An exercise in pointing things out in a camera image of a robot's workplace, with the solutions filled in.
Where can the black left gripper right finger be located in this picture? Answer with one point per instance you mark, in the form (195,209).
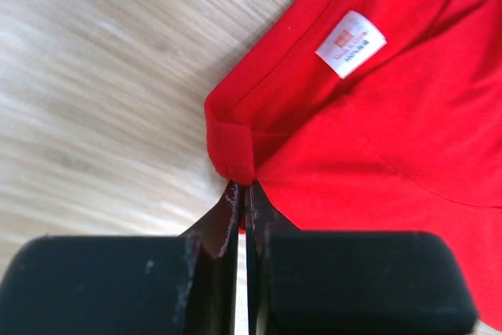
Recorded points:
(262,218)

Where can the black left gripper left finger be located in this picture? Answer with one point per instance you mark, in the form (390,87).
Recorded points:
(208,300)

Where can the red t shirt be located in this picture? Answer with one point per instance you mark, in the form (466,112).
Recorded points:
(375,115)

